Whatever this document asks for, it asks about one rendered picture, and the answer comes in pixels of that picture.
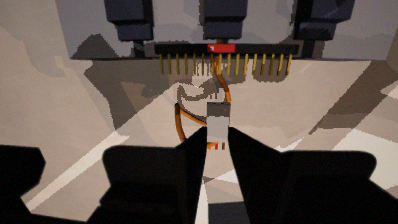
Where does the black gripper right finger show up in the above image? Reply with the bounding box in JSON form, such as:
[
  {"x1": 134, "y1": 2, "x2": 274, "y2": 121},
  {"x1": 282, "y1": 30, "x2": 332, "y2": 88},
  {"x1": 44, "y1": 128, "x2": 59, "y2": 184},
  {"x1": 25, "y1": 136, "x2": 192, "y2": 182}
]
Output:
[{"x1": 228, "y1": 127, "x2": 377, "y2": 224}]

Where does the black pin header strip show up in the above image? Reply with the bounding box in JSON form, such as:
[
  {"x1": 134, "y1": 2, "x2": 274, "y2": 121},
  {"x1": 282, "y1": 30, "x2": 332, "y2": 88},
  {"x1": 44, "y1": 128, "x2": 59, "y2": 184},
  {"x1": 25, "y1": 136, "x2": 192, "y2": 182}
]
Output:
[{"x1": 154, "y1": 43, "x2": 299, "y2": 57}]

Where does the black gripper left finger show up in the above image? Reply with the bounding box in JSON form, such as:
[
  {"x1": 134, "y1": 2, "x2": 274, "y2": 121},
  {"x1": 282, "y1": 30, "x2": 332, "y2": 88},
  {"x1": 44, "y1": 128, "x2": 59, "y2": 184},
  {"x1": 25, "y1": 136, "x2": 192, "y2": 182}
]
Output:
[{"x1": 102, "y1": 126, "x2": 207, "y2": 224}]

